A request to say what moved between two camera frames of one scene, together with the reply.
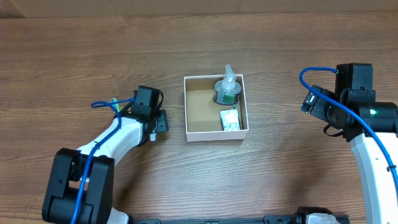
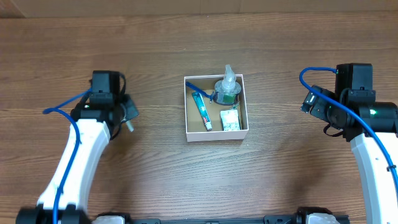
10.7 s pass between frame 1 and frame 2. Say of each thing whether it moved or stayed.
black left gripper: moved
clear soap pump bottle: stayed
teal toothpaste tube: moved
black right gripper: stayed
